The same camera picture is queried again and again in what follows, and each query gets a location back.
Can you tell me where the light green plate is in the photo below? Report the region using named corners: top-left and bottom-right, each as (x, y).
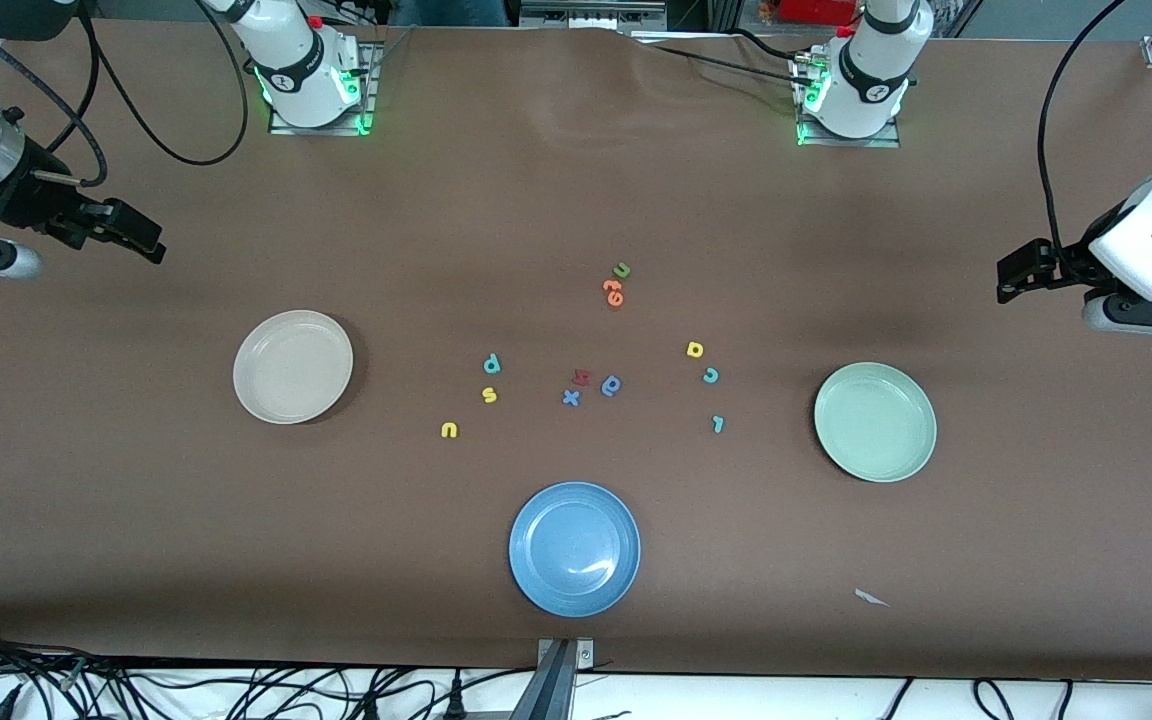
top-left (813, 362), bottom-right (938, 484)

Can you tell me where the beige brown plate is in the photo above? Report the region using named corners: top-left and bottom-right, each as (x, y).
top-left (232, 310), bottom-right (355, 425)

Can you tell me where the red box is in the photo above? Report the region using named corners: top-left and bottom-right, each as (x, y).
top-left (779, 0), bottom-right (859, 27)

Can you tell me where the person in blue jeans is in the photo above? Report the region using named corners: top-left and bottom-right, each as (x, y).
top-left (394, 0), bottom-right (509, 28)

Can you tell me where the blue plate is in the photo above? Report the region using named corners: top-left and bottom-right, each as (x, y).
top-left (508, 482), bottom-right (642, 618)

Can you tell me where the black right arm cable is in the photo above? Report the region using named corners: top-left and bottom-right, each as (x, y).
top-left (0, 0), bottom-right (251, 191)

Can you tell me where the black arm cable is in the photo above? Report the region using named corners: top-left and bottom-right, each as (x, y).
top-left (0, 0), bottom-right (251, 191)
top-left (1036, 0), bottom-right (1132, 261)

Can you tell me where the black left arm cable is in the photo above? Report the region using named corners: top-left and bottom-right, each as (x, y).
top-left (1036, 0), bottom-right (1132, 261)

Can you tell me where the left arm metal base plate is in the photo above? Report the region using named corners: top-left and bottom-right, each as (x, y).
top-left (791, 50), bottom-right (902, 149)

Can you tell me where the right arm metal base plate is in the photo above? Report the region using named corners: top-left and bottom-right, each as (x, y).
top-left (268, 40), bottom-right (382, 137)

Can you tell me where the black base power cable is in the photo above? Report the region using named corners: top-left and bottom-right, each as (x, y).
top-left (636, 28), bottom-right (809, 79)

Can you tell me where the thin black looped cable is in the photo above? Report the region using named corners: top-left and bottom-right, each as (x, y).
top-left (971, 678), bottom-right (1017, 720)

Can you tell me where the metal table clamp bracket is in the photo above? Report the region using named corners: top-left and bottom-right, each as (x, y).
top-left (534, 638), bottom-right (595, 720)

